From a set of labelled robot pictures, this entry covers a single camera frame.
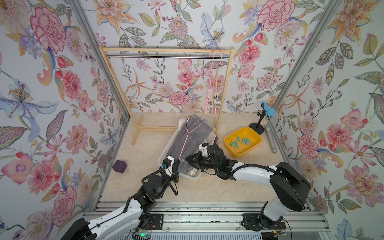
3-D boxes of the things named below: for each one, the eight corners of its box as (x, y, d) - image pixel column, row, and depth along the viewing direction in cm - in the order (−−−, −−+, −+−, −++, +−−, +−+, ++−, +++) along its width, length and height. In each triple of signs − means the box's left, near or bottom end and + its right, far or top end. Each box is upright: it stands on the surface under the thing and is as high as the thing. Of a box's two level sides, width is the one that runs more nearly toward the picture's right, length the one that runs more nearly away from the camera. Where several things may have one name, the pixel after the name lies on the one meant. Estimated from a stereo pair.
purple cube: (115, 171, 93) (111, 167, 89) (120, 163, 97) (116, 159, 92) (123, 173, 92) (120, 169, 88) (128, 165, 96) (125, 161, 91)
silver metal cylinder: (272, 153, 102) (274, 150, 100) (264, 127, 117) (266, 124, 114) (277, 153, 102) (279, 150, 100) (269, 127, 117) (271, 124, 114)
